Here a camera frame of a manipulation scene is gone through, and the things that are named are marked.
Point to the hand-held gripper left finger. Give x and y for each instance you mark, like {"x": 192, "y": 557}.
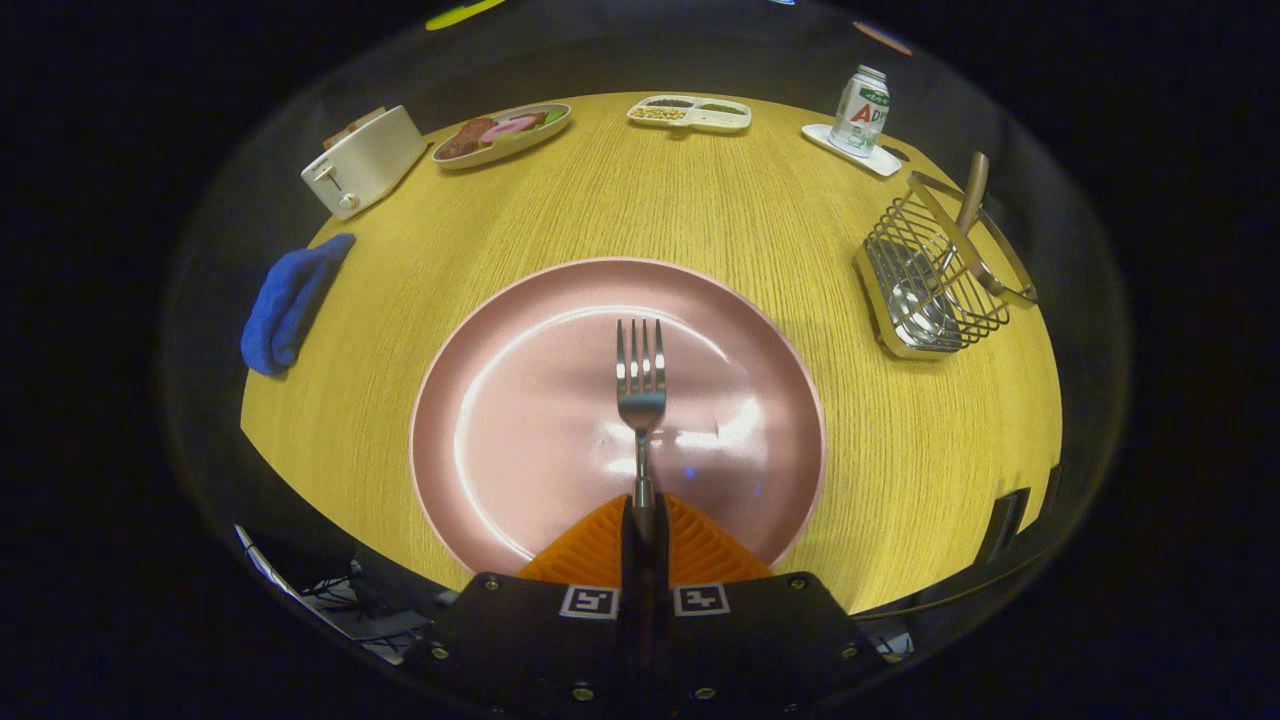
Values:
{"x": 624, "y": 550}

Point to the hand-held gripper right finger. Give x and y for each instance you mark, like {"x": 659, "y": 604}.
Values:
{"x": 663, "y": 555}

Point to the pink plate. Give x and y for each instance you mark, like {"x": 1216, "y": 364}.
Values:
{"x": 520, "y": 400}

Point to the black table clamp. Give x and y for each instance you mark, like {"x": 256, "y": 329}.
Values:
{"x": 1003, "y": 525}
{"x": 1051, "y": 490}

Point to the blue cloth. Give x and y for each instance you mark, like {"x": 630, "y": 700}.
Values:
{"x": 290, "y": 300}

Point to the plate of toy food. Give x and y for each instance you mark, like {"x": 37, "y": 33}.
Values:
{"x": 500, "y": 132}

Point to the white divided tray with beans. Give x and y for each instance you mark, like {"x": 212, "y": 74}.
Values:
{"x": 690, "y": 113}

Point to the white square coaster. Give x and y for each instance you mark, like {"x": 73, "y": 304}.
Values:
{"x": 820, "y": 135}

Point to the dark table grommet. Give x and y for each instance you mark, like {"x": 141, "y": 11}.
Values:
{"x": 898, "y": 154}

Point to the cream toaster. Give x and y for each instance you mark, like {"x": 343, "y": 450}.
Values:
{"x": 370, "y": 160}

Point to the white drink bottle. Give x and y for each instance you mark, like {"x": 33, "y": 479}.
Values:
{"x": 860, "y": 110}

